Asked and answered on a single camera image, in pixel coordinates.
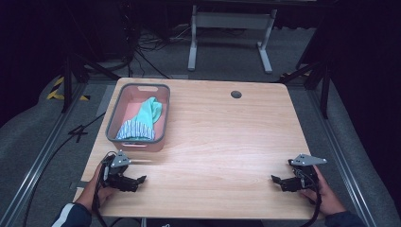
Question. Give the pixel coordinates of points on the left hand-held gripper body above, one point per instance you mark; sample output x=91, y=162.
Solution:
x=113, y=171

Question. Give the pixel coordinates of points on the person's right hand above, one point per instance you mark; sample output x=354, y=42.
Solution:
x=327, y=200

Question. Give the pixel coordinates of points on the teal striped sock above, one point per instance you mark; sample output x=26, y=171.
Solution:
x=146, y=115

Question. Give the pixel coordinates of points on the pink basket with grey rim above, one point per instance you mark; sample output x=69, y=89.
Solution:
x=132, y=105

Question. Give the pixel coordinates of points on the person's left hand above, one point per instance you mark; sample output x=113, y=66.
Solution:
x=91, y=194

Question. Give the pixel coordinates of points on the aluminium floor rail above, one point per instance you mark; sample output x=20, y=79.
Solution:
x=38, y=165
x=342, y=151

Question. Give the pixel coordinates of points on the black metal stand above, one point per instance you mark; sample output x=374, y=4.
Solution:
x=324, y=91
x=66, y=85

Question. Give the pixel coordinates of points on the white metal desk frame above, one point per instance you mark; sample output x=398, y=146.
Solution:
x=231, y=20

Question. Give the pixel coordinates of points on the dark round table grommet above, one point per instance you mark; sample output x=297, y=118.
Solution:
x=236, y=94

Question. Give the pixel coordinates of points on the yellow black hazard tape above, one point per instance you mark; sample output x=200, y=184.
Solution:
x=56, y=89

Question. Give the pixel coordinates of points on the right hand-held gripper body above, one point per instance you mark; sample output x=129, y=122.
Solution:
x=307, y=176

